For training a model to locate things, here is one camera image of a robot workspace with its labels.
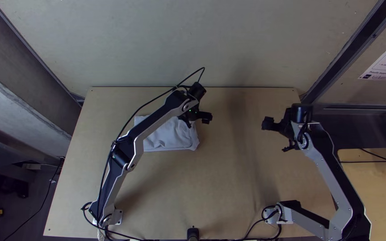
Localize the wooden desk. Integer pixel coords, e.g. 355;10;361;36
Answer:
336;147;386;241

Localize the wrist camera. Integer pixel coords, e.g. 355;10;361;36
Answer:
261;116;275;132
198;111;214;125

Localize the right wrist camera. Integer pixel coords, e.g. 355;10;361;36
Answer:
261;116;275;132

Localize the white t-shirt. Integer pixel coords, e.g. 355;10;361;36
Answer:
134;115;200;152

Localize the dark metal partition post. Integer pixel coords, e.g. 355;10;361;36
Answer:
301;0;386;105

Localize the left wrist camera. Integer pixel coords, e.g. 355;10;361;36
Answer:
198;111;214;125

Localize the black cable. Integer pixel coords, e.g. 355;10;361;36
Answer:
360;148;386;168
2;156;63;241
96;66;206;216
80;200;140;241
242;204;283;241

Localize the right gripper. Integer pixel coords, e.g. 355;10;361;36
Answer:
273;113;297;153

